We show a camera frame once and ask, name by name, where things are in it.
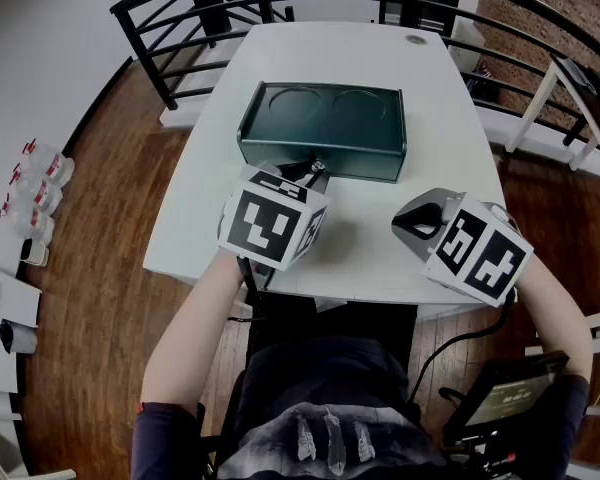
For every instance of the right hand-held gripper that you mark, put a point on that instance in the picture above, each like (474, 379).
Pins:
(480, 258)

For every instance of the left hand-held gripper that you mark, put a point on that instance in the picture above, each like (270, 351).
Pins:
(260, 228)

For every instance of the dark green metal box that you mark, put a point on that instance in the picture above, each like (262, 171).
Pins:
(325, 128)

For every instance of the person's right forearm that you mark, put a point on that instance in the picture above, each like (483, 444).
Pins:
(560, 318)

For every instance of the person's left forearm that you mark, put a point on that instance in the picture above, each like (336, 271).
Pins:
(190, 328)

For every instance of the black tablet screen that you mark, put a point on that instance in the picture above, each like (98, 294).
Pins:
(510, 393)

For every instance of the black chair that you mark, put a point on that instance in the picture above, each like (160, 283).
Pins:
(330, 318)

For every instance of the person's dark printed shirt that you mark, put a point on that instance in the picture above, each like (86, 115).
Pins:
(330, 398)

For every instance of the black metal railing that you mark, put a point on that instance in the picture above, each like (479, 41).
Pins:
(130, 24)

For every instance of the clear bottle with red label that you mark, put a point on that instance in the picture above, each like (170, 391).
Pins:
(55, 165)
(32, 223)
(42, 193)

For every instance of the small white cup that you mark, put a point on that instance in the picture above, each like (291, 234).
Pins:
(34, 254)

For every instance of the white flat boards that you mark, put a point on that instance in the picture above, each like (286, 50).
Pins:
(0, 318)

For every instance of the white wooden frame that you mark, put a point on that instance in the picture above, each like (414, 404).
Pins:
(530, 113)

